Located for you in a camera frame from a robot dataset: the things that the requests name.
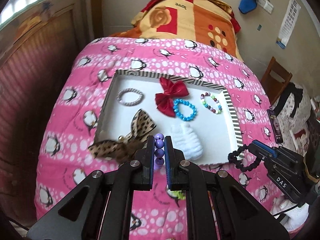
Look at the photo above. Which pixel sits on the orange floral blanket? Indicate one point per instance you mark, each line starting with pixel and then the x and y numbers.
pixel 210 22

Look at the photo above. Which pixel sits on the black scrunchie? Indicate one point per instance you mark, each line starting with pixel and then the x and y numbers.
pixel 233 158

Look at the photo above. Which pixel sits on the white fluffy scrunchie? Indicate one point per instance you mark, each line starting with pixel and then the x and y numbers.
pixel 185 139

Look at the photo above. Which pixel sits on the white patterned bag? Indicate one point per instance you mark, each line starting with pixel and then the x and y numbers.
pixel 293 109

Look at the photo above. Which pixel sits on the wooden chair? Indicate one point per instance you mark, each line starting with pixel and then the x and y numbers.
pixel 275 80

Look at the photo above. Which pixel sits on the striped white tray box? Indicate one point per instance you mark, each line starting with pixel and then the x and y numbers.
pixel 207 109

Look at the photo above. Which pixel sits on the wall calendar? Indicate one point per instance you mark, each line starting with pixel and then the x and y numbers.
pixel 288 23

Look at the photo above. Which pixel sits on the red satin bow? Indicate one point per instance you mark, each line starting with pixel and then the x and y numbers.
pixel 164 101

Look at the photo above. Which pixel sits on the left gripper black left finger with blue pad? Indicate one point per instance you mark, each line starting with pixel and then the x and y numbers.
pixel 100 206

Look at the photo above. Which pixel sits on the leopard bow brown scrunchie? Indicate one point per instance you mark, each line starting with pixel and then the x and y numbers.
pixel 123 150

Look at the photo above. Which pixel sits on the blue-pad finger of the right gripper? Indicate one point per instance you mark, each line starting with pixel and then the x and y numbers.
pixel 268 149

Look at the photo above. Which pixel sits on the white gloved right hand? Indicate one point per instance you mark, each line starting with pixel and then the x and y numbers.
pixel 295 216

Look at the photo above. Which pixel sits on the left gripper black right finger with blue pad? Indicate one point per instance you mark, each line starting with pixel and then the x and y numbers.
pixel 218 207

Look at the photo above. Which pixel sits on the white wall socket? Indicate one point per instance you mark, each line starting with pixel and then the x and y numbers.
pixel 266 5

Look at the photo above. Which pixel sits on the pink penguin bedspread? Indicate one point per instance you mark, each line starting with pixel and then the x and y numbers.
pixel 64 159

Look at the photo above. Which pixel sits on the black phone on bed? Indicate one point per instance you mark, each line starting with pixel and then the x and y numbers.
pixel 275 126

